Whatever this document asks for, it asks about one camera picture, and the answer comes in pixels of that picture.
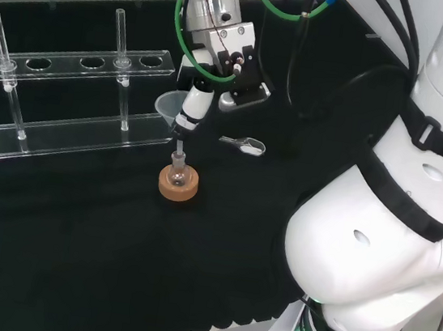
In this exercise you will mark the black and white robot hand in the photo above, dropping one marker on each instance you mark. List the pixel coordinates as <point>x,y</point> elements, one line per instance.
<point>244,68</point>

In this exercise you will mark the translucent plastic funnel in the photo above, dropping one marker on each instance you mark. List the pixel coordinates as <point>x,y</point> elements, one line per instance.
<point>169,105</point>

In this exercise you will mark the clear weighing funnel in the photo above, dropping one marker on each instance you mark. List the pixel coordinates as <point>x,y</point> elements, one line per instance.
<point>250,145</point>

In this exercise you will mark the clear round-bottom flask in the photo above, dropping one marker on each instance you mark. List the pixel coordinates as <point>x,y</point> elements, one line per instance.
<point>177,172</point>

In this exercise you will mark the clear acrylic funnel stand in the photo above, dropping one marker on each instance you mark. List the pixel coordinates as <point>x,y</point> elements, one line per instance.
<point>78,136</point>

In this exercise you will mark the black bench cloth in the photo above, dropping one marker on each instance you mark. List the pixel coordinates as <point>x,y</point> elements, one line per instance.
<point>92,246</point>

